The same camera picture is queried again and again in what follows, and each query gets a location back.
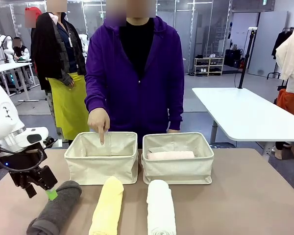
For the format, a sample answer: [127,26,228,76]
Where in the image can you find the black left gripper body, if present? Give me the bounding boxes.
[0,143,46,179]

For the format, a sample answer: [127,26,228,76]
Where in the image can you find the grey towel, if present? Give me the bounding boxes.
[26,180,83,235]

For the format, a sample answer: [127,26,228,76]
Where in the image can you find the white towel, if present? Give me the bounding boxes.
[146,180,177,235]

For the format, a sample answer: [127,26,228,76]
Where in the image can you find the person's left forearm purple sleeve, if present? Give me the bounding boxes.
[168,80,185,131]

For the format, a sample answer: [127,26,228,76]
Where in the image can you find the person's right forearm purple sleeve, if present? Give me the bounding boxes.
[84,75,109,114]

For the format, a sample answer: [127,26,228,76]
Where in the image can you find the person's right hand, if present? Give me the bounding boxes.
[87,108,111,146]

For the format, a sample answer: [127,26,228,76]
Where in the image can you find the beige fabric basket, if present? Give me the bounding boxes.
[141,132,215,186]
[64,131,139,186]

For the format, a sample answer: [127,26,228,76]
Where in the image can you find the yellow rolled towel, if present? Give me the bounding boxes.
[88,176,125,235]

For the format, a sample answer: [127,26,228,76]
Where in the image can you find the person in yellow apron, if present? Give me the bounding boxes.
[30,0,91,145]

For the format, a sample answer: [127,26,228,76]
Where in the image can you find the white background desk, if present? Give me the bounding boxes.
[0,61,40,102]

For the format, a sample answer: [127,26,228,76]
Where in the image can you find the seated person in dark jacket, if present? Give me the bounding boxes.
[12,36,31,61]

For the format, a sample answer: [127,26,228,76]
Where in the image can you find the person in purple hoodie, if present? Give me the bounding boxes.
[84,0,186,149]

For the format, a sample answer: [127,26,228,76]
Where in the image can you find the pink rolled towel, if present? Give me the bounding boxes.
[147,150,196,161]

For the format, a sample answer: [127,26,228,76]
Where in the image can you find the person in red hood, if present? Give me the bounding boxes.
[24,6,43,29]

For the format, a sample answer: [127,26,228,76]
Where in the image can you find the grey table leg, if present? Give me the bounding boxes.
[209,119,219,145]

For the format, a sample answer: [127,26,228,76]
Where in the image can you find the wooden shoe rack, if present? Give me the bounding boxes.
[193,56,225,76]

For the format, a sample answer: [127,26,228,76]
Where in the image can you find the white table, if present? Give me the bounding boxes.
[191,87,294,142]

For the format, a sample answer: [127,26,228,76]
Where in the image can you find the black bags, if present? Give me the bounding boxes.
[224,48,243,68]

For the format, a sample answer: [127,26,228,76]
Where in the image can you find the black pole with white head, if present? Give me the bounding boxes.
[237,27,258,89]

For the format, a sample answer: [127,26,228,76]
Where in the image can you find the black stool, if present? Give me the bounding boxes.
[267,72,289,80]

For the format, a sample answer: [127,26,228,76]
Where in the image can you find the orange skirt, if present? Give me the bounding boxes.
[276,88,294,120]

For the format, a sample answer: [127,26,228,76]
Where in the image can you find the black hanging garment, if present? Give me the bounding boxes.
[271,27,294,59]

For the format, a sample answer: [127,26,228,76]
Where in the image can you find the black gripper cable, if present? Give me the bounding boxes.
[0,144,45,173]

